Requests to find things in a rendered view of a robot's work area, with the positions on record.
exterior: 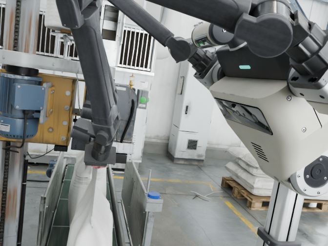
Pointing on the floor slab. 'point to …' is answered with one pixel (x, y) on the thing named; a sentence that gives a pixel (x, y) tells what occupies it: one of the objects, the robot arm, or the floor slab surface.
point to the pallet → (256, 203)
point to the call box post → (149, 228)
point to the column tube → (12, 213)
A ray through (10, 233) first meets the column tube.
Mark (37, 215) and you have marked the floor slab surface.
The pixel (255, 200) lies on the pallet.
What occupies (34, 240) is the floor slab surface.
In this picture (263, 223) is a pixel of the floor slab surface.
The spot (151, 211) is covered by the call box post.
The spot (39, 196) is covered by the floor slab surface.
